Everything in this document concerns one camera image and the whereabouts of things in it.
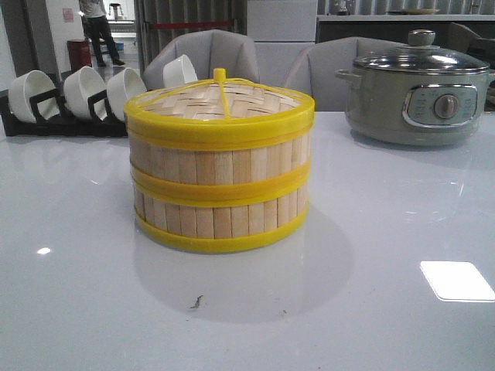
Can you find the bamboo steamer tray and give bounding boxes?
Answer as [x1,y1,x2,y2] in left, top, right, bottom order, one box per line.
[130,132,310,204]
[134,184,309,254]

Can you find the bamboo steamer lid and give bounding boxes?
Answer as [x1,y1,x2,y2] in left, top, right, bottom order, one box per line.
[124,68,315,151]

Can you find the right grey chair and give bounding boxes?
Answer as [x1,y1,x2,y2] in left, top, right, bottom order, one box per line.
[283,36,401,111]

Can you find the grey chair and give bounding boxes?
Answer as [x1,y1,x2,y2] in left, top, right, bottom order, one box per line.
[142,29,260,90]
[283,36,401,111]

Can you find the white bowl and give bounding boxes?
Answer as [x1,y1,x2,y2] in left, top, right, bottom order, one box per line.
[162,54,198,88]
[63,66,106,120]
[8,70,55,123]
[107,68,147,122]

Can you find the left grey chair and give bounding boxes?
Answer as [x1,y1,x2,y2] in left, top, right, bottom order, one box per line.
[142,29,260,90]

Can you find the white refrigerator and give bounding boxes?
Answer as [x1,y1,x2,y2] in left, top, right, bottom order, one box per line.
[247,1,318,86]

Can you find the grey electric cooking pot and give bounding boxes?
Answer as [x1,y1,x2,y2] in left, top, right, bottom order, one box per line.
[335,67,494,146]

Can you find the red barrier belt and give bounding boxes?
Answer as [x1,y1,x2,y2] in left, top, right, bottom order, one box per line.
[148,19,236,30]

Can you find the black dish rack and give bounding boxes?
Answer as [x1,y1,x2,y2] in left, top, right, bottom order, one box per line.
[1,88,127,137]

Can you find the dark kitchen counter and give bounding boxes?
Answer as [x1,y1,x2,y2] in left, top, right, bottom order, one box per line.
[316,15,494,46]

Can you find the red bin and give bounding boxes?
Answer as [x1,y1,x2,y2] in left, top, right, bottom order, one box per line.
[67,39,92,73]

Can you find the glass pot lid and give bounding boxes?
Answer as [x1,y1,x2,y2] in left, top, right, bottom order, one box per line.
[353,29,490,74]

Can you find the person in background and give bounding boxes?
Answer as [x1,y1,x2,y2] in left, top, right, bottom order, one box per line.
[79,0,125,66]

